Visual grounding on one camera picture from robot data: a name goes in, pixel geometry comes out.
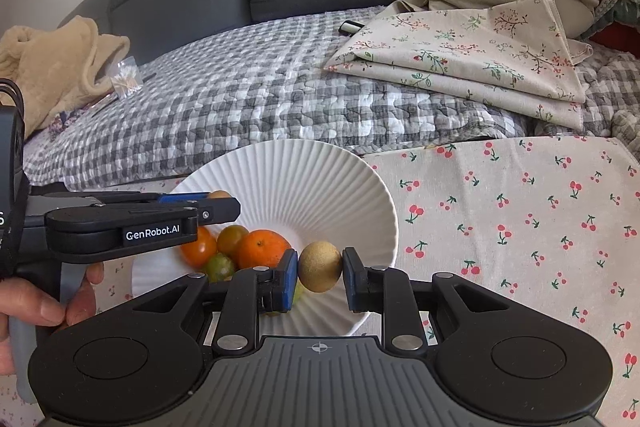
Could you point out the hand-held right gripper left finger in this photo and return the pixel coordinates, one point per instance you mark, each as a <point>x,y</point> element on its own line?
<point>289,279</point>

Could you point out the small dark floral cloth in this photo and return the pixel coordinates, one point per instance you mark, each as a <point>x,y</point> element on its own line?
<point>62,119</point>

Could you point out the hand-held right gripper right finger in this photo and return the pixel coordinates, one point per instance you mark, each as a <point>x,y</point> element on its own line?
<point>352,279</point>

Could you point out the green jujube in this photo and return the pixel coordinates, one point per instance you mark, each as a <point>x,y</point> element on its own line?
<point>220,268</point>

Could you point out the mandarin orange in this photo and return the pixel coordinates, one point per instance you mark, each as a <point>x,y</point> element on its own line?
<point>260,249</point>

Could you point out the white ribbed plate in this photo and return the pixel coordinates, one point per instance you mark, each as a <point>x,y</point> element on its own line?
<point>310,187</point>

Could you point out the beige checked knitted blanket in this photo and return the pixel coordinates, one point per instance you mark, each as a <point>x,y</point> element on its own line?
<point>627,124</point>

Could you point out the person's left hand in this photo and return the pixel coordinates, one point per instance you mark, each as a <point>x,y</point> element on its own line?
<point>30,307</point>

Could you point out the grey checked quilt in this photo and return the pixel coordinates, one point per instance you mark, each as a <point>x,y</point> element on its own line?
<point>250,97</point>

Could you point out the beige fleece blanket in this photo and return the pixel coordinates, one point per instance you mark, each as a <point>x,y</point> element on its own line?
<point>50,62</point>

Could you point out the clear cotton swab box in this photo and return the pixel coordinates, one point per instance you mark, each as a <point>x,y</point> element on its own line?
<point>125,77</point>

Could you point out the large brown longan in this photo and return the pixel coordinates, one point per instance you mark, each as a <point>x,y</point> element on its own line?
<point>320,267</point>

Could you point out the thin dark stick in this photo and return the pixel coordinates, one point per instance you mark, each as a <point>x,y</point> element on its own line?
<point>100,105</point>

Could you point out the small brown longan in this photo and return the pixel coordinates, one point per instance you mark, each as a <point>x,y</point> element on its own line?
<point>220,194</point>

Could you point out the brownish green tomato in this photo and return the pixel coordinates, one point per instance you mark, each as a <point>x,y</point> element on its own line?
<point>232,238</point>

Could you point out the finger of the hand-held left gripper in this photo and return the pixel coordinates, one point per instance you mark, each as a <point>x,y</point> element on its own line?
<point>187,196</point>
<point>150,232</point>

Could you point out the cherry print tablecloth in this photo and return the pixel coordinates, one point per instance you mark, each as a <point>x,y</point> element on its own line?
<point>500,227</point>

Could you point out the red cushion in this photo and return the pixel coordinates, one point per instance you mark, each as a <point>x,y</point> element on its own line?
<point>617,39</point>

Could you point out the orange tomato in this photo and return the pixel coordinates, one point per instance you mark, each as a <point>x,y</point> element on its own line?
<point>197,249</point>

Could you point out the folded floral cloth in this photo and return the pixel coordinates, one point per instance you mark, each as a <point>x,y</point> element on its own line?
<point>475,52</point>

